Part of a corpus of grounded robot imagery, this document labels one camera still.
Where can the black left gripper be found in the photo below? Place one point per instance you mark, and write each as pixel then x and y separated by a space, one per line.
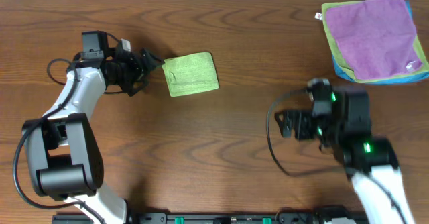
pixel 141 71

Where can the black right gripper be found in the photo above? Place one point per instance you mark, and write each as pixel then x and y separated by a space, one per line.
pixel 302 125

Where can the light green microfiber cloth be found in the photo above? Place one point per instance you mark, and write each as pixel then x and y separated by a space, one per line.
pixel 190 74

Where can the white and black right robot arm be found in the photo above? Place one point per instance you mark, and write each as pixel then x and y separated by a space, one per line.
pixel 339 117

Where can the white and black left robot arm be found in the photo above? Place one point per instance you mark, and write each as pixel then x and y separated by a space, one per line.
pixel 63 157

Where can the blue cloth at stack bottom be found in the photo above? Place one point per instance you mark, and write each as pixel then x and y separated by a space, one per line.
pixel 393 81

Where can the olive green cloth in stack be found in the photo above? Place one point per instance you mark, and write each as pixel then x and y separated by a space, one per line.
pixel 341 61

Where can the purple microfiber cloth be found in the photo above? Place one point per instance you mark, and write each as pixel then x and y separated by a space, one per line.
pixel 376 38

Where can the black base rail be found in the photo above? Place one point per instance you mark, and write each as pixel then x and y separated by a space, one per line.
pixel 286 215

